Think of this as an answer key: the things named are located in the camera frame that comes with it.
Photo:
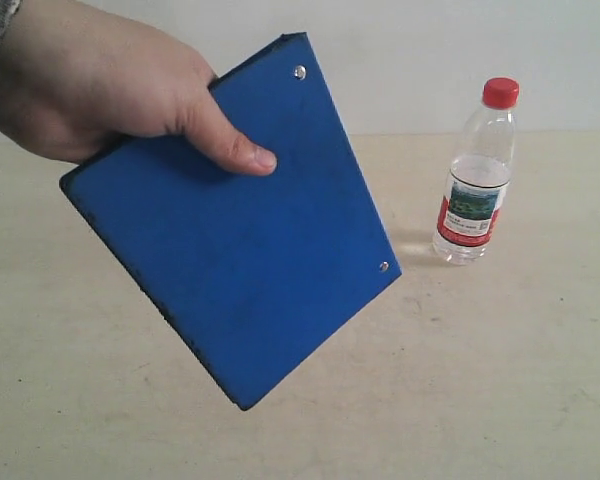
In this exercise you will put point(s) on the blue binder folder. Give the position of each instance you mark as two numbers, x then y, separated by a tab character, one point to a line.
253	273

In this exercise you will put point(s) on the clear plastic water bottle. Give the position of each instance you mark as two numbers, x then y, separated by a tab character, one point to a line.
479	175

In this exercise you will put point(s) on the person's bare hand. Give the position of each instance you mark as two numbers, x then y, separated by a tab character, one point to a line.
74	79

